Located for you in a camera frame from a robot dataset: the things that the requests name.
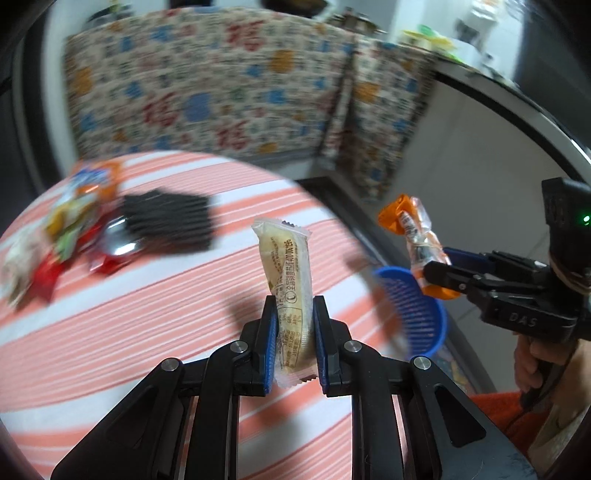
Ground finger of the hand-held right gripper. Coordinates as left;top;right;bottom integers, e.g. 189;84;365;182
442;247;502;278
422;261;490;303

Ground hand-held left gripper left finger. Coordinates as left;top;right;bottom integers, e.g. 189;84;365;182
51;295;280;480

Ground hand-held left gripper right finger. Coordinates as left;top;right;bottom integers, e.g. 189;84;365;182
311;295;539;480

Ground blue plastic basket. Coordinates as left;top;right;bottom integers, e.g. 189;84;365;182
373;266;448;363

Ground orange snack wrapper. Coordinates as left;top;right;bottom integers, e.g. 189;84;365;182
378;194;460;300

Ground cream bread packet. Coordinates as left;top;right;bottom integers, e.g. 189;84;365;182
252;218;319;387

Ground red crushed soda can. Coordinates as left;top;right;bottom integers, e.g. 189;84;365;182
88;215;144;275

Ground person's right forearm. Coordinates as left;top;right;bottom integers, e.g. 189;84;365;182
529;344;591;467

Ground person's right hand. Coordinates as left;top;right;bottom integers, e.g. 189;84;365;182
514;339;546;398

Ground patterned floor mat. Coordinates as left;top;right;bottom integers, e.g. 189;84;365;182
434;344;472;393

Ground kitchen cabinet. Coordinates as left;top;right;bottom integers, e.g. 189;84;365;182
295;46;591;393

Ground black ridged plastic tray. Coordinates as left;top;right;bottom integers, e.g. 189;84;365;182
121;188;217;254

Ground patterned fringed cloth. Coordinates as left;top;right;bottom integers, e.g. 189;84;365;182
318;37;437;204
62;9;358;162

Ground yellow green plastic rack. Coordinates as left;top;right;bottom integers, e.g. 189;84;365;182
402;25;455;51

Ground yellow green snack packet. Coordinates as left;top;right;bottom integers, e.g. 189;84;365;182
46;191;107;259

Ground red snack wrapper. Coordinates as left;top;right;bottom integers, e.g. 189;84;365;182
30;256;65;303

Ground blue orange snack packet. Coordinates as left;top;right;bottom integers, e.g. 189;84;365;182
69;159;123;201

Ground steel pot with lid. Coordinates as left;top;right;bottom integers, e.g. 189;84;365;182
330;9;375;35

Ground beige crumpled wrapper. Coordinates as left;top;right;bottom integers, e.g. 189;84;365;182
0;228;47;308

